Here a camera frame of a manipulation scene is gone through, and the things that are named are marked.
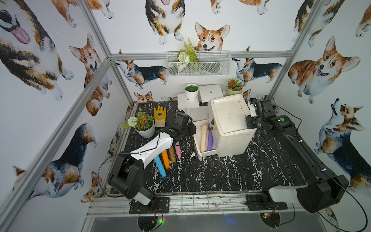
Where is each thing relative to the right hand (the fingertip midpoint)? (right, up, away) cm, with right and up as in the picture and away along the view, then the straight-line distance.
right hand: (248, 119), depth 79 cm
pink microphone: (-40, -19, +13) cm, 46 cm away
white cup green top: (-31, +18, +17) cm, 40 cm away
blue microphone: (-49, -28, +7) cm, 57 cm away
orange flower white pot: (-61, -4, +12) cm, 62 cm away
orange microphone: (-47, -24, +9) cm, 54 cm away
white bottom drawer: (-28, -14, +19) cm, 36 cm away
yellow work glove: (-56, +1, +31) cm, 64 cm away
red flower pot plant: (-3, +20, +16) cm, 26 cm away
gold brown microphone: (-43, -21, +12) cm, 50 cm away
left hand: (-28, -4, +8) cm, 29 cm away
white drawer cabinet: (-11, 0, +2) cm, 11 cm away
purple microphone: (-19, -14, +16) cm, 29 cm away
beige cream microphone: (-23, -8, +20) cm, 31 cm away
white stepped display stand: (-26, +7, +33) cm, 43 cm away
